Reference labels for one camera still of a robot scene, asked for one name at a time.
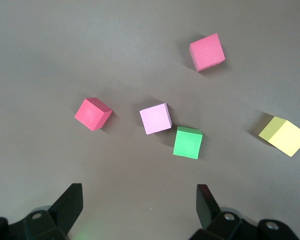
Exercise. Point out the green foam cube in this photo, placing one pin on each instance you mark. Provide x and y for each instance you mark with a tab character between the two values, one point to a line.
187	143

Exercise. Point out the yellow foam cube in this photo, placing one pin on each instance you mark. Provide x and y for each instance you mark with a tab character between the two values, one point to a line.
287	140

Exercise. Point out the rose red foam cube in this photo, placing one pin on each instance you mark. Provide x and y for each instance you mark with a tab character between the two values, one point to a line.
207	51

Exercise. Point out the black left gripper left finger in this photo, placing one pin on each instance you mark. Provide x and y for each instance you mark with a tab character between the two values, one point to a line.
63	215

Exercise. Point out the pink foam cube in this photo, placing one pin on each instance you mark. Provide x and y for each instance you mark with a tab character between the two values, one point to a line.
155	119

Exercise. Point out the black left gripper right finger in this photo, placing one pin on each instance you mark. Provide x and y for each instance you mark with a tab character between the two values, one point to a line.
212	221

